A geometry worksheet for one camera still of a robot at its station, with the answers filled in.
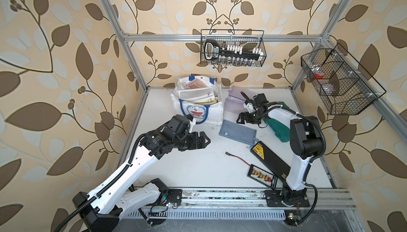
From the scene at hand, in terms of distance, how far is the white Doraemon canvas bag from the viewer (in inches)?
35.0

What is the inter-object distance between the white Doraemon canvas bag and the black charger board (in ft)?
1.09

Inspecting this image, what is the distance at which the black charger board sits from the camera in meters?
0.79
